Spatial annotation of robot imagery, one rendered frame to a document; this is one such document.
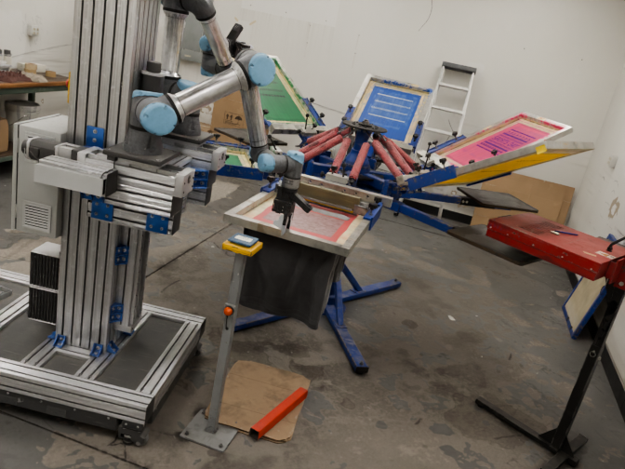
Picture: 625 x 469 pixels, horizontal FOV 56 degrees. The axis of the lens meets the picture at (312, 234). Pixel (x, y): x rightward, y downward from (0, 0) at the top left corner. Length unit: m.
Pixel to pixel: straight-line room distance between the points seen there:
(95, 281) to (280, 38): 5.15
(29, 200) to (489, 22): 5.45
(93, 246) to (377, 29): 5.09
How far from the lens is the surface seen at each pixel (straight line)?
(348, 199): 3.04
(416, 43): 7.08
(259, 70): 2.25
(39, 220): 2.77
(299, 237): 2.52
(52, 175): 2.36
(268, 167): 2.39
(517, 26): 7.05
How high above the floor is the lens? 1.83
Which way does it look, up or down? 19 degrees down
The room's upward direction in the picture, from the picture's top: 12 degrees clockwise
